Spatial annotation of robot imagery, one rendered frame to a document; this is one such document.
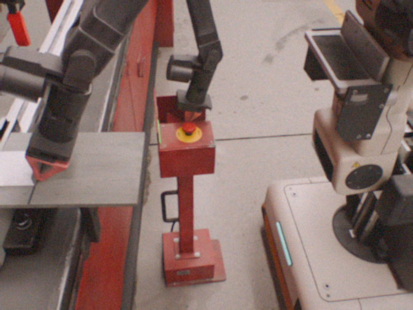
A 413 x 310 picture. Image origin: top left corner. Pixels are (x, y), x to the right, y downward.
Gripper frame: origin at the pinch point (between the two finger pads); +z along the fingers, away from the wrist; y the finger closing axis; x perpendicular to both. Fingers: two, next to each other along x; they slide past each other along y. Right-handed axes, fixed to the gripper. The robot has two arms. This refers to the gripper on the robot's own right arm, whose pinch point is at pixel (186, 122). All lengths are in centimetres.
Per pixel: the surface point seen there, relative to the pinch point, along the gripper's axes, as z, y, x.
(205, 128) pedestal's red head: -5.2, -3.4, 8.3
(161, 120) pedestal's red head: 4.5, 6.6, -4.3
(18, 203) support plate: -17, 39, 48
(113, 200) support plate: -21, 24, 50
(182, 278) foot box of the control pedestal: 68, -15, 15
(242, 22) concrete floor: 55, -83, -206
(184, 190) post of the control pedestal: 22.5, -4.7, 8.2
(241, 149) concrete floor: 62, -55, -60
